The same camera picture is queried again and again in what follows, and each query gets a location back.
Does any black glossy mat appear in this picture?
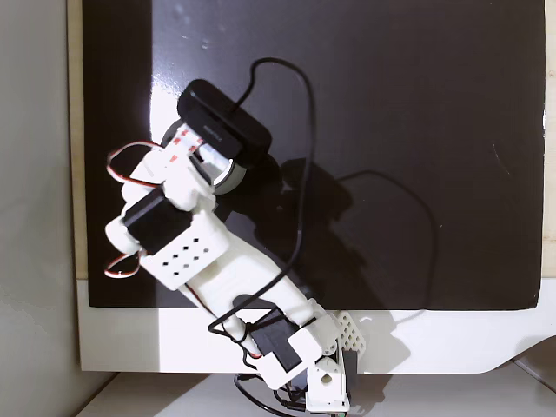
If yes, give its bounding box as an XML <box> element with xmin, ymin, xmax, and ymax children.
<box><xmin>82</xmin><ymin>0</ymin><xmax>546</xmax><ymax>312</ymax></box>

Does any red white servo wire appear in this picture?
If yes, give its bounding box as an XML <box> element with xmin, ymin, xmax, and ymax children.
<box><xmin>103</xmin><ymin>253</ymin><xmax>143</xmax><ymax>280</ymax></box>
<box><xmin>106</xmin><ymin>141</ymin><xmax>162</xmax><ymax>189</ymax></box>

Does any black webcam cable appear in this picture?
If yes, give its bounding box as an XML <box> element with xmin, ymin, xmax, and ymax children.
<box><xmin>207</xmin><ymin>56</ymin><xmax>317</xmax><ymax>348</ymax></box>

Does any black webcam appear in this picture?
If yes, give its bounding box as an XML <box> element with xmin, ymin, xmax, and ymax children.
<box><xmin>176</xmin><ymin>78</ymin><xmax>274</xmax><ymax>169</ymax></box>

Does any black base cable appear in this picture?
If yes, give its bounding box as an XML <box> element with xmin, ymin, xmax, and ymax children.
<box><xmin>233</xmin><ymin>372</ymin><xmax>314</xmax><ymax>416</ymax></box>

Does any white strap with red marks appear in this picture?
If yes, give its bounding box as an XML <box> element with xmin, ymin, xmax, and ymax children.
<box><xmin>162</xmin><ymin>124</ymin><xmax>210</xmax><ymax>171</ymax></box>

